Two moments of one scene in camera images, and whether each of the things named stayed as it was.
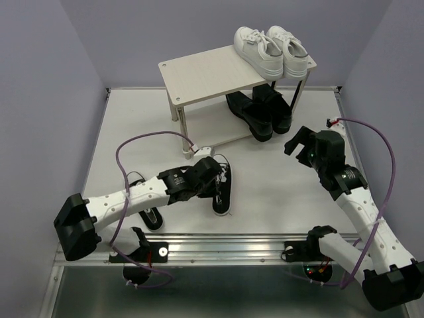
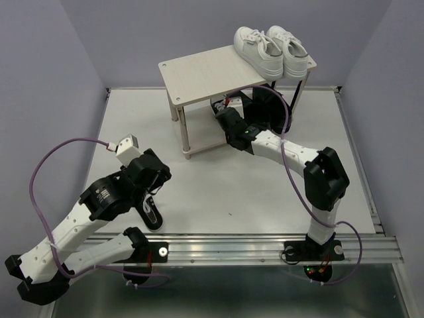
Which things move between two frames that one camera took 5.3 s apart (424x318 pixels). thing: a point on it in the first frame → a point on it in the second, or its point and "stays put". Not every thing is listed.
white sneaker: x=262 y=52 stays put
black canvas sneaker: x=151 y=216 stays put
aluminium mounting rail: x=230 y=249 stays put
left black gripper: x=210 y=192 → x=164 y=176
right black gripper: x=306 y=136 → x=227 y=136
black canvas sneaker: x=222 y=199 → x=218 y=106
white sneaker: x=294 y=54 stays put
